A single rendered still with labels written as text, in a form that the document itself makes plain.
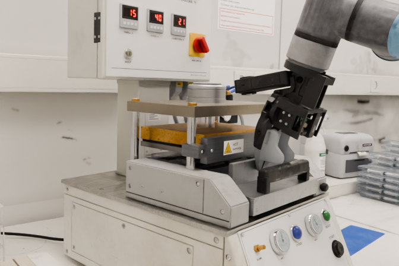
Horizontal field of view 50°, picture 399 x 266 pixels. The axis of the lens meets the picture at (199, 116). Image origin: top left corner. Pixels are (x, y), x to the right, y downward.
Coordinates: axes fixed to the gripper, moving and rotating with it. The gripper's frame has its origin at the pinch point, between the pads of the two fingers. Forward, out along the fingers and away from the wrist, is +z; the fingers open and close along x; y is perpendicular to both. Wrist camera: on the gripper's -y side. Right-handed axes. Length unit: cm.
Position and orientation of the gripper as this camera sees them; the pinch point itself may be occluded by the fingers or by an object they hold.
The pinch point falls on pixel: (258, 162)
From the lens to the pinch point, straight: 82.1
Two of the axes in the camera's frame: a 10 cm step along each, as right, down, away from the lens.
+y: 6.9, 4.1, -6.0
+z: -2.8, 9.1, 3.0
